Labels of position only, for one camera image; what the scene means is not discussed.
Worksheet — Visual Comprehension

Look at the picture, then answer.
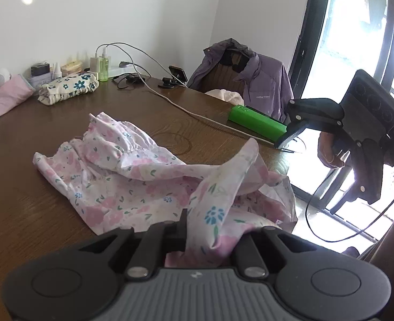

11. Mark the phone on black stand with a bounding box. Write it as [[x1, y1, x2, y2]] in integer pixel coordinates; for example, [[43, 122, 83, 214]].
[[158, 65, 188, 89]]

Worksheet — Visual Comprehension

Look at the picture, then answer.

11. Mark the folded pink towel cloth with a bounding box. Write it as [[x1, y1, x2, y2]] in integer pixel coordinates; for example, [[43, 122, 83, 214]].
[[0, 75, 35, 117]]

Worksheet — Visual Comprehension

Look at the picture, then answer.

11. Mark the small black box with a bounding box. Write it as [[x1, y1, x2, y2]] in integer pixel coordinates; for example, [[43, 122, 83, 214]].
[[30, 62, 50, 77]]

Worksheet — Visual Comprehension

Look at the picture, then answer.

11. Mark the purple jacket on chair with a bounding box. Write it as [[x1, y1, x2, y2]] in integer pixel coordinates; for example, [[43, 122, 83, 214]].
[[187, 39, 294, 122]]

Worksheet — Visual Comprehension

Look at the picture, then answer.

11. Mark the stack of snack packets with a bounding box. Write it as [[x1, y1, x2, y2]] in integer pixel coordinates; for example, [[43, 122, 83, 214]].
[[60, 60, 82, 77]]

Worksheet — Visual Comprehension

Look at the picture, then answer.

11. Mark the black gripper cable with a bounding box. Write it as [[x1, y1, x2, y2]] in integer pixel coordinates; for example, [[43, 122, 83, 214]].
[[304, 169, 394, 244]]

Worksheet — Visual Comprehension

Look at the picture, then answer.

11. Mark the green spray bottle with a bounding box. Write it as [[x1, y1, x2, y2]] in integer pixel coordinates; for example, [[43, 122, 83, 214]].
[[98, 47, 109, 82]]

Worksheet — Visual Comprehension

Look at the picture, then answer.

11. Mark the white wall charger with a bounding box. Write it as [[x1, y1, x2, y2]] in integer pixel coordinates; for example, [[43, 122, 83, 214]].
[[90, 55, 100, 73]]

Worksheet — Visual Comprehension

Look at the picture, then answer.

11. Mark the person's right hand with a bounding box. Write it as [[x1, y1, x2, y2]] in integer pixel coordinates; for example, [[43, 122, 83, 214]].
[[317, 132, 345, 169]]

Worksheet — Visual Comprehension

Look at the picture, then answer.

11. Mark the black cable with adapter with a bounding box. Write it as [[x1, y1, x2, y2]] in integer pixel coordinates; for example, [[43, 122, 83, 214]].
[[111, 72, 151, 91]]

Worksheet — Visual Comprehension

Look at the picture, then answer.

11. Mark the white charging cable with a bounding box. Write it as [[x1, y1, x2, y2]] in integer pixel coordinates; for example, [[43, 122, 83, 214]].
[[94, 41, 278, 147]]

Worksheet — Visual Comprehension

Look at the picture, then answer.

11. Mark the small white bottle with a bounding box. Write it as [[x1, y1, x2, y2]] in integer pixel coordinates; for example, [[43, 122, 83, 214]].
[[52, 62, 62, 80]]

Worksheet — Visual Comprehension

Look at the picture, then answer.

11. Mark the white power strip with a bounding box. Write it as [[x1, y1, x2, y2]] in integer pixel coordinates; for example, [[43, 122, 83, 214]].
[[108, 64, 136, 78]]

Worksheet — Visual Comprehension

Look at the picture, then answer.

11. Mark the cream cloth on chair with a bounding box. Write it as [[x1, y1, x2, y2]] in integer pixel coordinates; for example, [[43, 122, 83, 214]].
[[206, 89, 245, 106]]

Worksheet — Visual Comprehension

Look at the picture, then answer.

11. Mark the green object at edge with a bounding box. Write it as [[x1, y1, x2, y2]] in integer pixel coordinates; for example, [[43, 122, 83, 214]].
[[228, 105, 286, 142]]

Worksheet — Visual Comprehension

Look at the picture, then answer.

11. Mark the pink floral ruffled garment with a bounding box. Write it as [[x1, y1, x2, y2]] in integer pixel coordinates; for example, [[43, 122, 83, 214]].
[[33, 113, 297, 268]]

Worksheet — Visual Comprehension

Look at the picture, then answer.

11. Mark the teal flower folded cloth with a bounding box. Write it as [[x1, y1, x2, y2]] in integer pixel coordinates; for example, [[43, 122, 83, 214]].
[[38, 72, 99, 106]]

